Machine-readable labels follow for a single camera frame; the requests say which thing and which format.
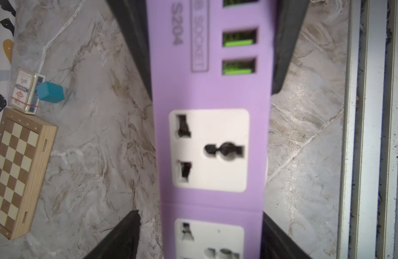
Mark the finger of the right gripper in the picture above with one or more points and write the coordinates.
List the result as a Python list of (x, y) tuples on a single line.
[(122, 241), (276, 244)]

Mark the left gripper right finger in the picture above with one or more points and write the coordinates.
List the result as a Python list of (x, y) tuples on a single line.
[(290, 16)]

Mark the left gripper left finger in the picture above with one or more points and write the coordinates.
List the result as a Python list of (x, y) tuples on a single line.
[(131, 16)]

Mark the purple power strip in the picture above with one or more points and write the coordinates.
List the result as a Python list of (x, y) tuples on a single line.
[(211, 78)]

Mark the teal cube block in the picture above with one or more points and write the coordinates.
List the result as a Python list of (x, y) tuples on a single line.
[(50, 92)]

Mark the playing card box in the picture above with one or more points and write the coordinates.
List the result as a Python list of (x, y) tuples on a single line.
[(25, 95)]

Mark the wooden chess board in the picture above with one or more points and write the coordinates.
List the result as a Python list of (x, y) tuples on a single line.
[(26, 143)]

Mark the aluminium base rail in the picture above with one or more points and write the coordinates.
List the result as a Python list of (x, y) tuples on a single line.
[(368, 213)]

